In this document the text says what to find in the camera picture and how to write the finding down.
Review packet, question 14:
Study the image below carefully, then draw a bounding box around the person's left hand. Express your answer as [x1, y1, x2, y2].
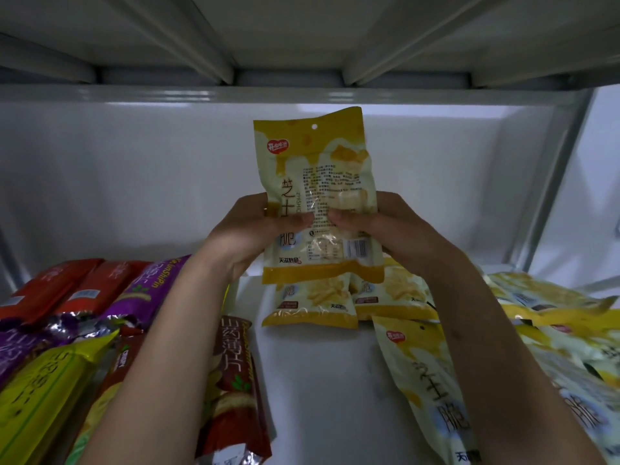
[205, 192, 316, 282]

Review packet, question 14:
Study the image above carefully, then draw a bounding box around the yellow chips packet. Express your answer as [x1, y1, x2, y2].
[0, 329, 120, 465]

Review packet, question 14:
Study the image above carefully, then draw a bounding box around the person's right forearm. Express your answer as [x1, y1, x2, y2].
[412, 251, 609, 465]

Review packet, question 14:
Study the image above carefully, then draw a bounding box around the dark red chips packet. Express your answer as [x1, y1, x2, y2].
[195, 315, 273, 465]
[64, 333, 147, 465]

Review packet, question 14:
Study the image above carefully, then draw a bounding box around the yellow white snack packet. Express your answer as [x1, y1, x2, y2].
[253, 107, 386, 285]

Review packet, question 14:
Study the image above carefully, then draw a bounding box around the white metal shelf rack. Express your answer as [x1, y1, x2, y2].
[0, 0, 620, 305]

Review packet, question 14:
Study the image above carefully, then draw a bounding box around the purple chips packet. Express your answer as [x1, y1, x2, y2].
[0, 312, 122, 389]
[99, 255, 192, 336]

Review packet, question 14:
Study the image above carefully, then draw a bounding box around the person's right hand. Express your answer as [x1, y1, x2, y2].
[328, 191, 463, 280]

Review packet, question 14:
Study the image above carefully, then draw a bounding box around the person's left forearm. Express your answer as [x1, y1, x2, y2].
[89, 239, 243, 465]

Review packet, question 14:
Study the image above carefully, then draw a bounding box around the orange red chips packet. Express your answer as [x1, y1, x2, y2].
[0, 259, 105, 326]
[52, 260, 152, 319]

